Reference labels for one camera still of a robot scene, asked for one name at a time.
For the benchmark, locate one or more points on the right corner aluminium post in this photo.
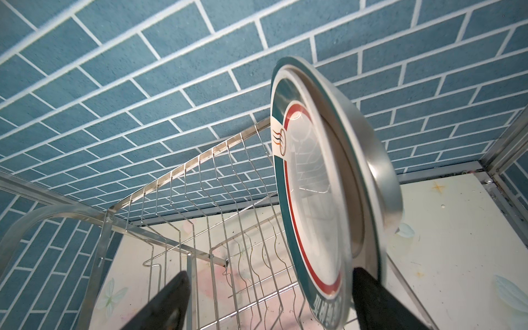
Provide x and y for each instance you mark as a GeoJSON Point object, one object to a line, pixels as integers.
{"type": "Point", "coordinates": [508, 148]}

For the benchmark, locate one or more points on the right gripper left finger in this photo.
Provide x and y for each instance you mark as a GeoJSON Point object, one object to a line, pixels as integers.
{"type": "Point", "coordinates": [167, 310]}

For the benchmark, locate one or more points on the silver metal dish rack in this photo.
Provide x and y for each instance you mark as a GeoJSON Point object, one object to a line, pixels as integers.
{"type": "Point", "coordinates": [69, 268]}

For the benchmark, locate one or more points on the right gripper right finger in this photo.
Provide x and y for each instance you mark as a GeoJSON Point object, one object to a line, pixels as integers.
{"type": "Point", "coordinates": [377, 308]}

